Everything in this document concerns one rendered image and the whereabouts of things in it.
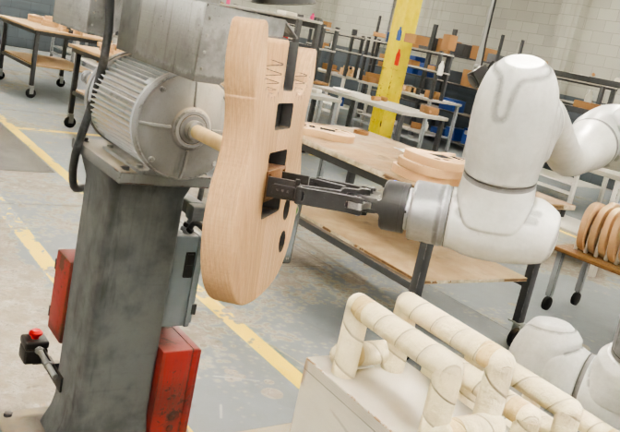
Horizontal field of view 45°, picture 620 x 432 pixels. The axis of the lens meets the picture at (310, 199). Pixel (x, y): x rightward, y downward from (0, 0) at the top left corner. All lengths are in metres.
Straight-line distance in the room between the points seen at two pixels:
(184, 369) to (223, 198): 1.19
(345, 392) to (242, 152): 0.34
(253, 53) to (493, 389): 0.50
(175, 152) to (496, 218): 0.89
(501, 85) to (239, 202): 0.37
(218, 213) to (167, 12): 0.63
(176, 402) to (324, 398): 1.23
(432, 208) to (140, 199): 1.00
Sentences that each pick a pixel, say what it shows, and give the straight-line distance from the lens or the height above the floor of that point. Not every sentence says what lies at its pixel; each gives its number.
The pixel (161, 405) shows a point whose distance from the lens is 2.16.
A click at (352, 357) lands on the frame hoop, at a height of 1.13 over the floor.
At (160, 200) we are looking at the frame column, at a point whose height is 1.03.
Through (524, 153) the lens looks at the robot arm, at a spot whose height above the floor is 1.42.
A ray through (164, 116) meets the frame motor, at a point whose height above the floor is 1.27.
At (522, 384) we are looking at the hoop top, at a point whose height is 1.12.
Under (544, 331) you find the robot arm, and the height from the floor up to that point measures 0.96.
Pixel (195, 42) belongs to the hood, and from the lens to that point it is 1.40.
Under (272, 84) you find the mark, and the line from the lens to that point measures 1.09.
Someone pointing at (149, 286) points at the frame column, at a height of 0.80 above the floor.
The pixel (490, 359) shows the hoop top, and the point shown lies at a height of 1.20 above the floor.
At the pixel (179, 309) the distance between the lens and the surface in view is 2.10.
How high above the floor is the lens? 1.51
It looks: 12 degrees down
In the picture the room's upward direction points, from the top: 12 degrees clockwise
